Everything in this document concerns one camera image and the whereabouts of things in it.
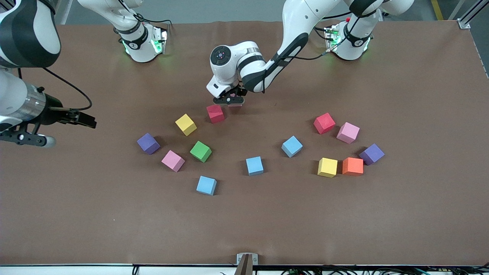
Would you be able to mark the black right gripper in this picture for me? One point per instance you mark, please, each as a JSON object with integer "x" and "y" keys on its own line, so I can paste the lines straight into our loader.
{"x": 53, "y": 114}

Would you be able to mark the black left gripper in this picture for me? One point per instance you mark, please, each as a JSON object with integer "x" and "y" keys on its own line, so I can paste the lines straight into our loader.
{"x": 240, "y": 91}

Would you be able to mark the red foam cube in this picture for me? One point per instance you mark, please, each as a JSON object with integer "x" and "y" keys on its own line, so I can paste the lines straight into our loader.
{"x": 214, "y": 113}
{"x": 324, "y": 123}

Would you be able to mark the yellow foam cube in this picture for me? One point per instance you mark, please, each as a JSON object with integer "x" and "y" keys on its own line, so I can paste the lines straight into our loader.
{"x": 327, "y": 167}
{"x": 185, "y": 124}

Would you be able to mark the light blue foam cube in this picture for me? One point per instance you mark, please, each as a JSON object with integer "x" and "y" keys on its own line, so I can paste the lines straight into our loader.
{"x": 206, "y": 185}
{"x": 292, "y": 146}
{"x": 254, "y": 165}

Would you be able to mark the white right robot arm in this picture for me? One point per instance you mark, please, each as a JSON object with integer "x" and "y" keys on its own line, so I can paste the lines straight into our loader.
{"x": 23, "y": 34}

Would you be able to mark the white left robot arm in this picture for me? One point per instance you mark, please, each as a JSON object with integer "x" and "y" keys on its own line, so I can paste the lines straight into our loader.
{"x": 294, "y": 26}

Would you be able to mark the green foam cube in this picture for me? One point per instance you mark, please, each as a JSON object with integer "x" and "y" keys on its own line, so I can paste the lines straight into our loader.
{"x": 200, "y": 151}

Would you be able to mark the purple foam cube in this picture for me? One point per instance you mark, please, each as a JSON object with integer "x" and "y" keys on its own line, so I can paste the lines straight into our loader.
{"x": 148, "y": 143}
{"x": 371, "y": 154}

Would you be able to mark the base connector box green light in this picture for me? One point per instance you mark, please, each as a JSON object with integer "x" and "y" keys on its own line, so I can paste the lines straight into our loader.
{"x": 332, "y": 36}
{"x": 159, "y": 40}

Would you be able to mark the brown table mat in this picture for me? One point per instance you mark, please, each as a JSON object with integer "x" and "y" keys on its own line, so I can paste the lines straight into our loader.
{"x": 76, "y": 221}

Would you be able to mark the orange foam cube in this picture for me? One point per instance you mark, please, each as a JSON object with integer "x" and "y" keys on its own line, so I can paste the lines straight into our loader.
{"x": 352, "y": 166}

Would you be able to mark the metal mount bracket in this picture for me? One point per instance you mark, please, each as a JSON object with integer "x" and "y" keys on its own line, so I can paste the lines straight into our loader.
{"x": 240, "y": 258}

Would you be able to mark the aluminium frame post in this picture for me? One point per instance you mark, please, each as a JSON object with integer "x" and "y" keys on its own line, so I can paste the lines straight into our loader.
{"x": 471, "y": 13}

